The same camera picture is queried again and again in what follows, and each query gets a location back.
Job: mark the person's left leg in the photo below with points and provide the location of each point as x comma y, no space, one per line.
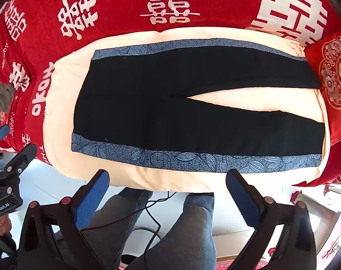
117,216

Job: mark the red floral pillow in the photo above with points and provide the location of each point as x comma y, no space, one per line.
336,70

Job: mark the black pants with blue stripes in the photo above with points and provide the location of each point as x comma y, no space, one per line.
159,104

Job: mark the grey crumpled cloth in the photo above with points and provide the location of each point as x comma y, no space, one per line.
1,101

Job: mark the red knot ornament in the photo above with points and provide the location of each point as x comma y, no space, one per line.
296,197

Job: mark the person's left forearm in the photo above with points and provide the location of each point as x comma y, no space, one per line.
1,246

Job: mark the person's leg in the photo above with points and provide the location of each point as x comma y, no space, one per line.
187,230
117,216

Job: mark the red patterned floor mat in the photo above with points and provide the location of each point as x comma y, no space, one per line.
243,265

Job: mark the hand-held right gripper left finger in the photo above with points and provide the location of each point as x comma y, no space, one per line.
91,199

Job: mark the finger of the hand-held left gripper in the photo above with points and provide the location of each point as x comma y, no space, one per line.
24,156
0,135

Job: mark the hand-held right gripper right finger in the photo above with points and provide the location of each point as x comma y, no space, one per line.
243,199

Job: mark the cream cloth pad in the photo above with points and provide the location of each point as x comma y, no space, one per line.
60,95

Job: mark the person's right leg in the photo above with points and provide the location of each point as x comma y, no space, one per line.
187,230

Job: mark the person's left hand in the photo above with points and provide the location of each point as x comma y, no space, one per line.
4,225

